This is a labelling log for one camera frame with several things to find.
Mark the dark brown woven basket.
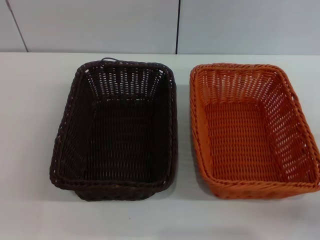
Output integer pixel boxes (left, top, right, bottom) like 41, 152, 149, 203
49, 57, 180, 202

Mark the orange woven basket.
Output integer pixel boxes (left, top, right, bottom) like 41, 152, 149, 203
189, 62, 320, 200

